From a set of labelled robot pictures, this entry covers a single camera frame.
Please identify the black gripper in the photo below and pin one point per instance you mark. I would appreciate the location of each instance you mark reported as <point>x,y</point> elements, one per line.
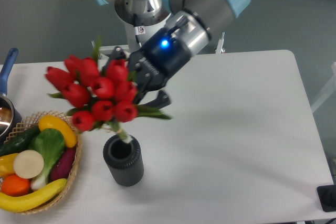
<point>159,59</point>

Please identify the red tulip bouquet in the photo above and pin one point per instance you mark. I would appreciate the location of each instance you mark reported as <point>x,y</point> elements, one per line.
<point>101,97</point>

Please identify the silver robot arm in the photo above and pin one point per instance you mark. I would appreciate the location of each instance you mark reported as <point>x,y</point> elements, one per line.
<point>194,22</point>

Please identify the dark grey ribbed vase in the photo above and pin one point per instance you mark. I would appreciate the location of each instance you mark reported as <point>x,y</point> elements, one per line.
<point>124,160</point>

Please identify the red-tipped clamp screw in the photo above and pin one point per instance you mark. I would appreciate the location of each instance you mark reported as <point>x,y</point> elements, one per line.
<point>220,45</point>

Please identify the green bok choy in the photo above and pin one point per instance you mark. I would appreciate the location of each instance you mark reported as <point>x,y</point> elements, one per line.
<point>50,144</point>

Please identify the woven wicker basket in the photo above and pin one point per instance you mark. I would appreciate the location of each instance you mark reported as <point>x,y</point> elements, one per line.
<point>33,120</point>

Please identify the purple sweet potato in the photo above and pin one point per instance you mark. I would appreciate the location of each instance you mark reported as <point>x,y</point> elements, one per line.
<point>64,165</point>

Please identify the green cucumber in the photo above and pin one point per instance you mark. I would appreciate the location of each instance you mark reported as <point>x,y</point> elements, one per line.
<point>20,142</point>

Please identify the beige round radish slice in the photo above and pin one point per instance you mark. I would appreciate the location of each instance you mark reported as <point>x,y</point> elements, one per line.
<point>28,164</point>

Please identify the yellow bell pepper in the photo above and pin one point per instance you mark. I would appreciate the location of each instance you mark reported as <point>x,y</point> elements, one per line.
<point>6,164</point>

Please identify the orange fruit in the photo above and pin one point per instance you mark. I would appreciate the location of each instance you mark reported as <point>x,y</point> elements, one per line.
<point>15,186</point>

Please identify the yellow banana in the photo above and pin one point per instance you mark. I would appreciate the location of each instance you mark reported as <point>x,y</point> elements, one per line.
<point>32,200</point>

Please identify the black device at table edge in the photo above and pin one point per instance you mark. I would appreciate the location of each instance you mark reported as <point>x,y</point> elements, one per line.
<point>326,196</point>

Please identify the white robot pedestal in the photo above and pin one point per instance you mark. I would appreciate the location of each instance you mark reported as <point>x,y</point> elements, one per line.
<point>138,35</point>

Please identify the blue handled saucepan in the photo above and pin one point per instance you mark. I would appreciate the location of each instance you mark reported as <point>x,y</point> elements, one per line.
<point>9,115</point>

